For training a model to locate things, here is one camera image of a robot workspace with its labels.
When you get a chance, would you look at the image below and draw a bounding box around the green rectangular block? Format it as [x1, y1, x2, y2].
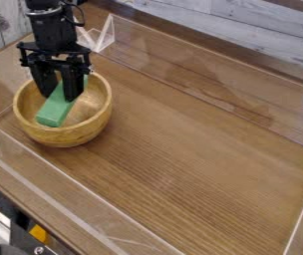
[36, 83, 76, 128]

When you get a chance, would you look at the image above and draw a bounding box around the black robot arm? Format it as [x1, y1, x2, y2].
[18, 0, 91, 102]

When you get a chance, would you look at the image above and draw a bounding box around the clear acrylic corner bracket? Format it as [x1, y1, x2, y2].
[78, 15, 117, 53]

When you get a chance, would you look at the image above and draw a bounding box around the yellow tag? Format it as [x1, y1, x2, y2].
[30, 224, 50, 244]

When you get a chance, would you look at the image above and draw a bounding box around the clear acrylic tray wall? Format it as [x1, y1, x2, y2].
[0, 112, 187, 255]

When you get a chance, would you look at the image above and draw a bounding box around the brown wooden bowl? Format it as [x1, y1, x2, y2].
[14, 73, 114, 147]

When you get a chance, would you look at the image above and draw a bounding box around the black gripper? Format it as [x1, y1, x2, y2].
[18, 6, 91, 102]

